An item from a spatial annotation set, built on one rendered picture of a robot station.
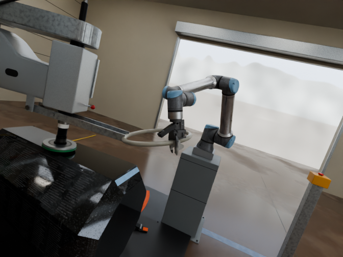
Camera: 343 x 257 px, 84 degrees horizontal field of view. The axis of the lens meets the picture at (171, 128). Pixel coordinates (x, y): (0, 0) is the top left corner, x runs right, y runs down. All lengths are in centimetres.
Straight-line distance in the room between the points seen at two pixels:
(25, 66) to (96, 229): 108
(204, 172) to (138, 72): 523
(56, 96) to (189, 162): 131
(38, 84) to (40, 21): 37
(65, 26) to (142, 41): 557
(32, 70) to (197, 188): 169
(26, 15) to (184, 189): 187
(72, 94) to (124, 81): 563
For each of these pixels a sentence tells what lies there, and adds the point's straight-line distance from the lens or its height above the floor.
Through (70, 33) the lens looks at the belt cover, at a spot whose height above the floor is 158.
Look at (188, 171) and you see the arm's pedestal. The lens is 204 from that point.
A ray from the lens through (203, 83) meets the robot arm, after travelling 153.
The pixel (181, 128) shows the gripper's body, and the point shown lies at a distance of 114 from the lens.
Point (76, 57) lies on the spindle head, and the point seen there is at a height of 145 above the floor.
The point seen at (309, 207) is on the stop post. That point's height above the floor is 80.
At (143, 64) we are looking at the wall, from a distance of 671.
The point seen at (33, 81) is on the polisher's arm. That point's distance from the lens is 153.
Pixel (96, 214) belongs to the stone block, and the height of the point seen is 65.
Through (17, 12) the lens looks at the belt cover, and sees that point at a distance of 162.
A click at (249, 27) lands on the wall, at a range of 633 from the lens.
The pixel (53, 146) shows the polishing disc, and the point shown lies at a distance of 152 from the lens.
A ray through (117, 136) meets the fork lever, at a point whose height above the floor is 103.
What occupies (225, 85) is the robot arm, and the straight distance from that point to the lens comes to 165.
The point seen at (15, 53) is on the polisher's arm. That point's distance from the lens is 161.
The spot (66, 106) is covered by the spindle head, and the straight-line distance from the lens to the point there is 140.
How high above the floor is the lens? 140
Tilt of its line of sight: 10 degrees down
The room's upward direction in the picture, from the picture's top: 16 degrees clockwise
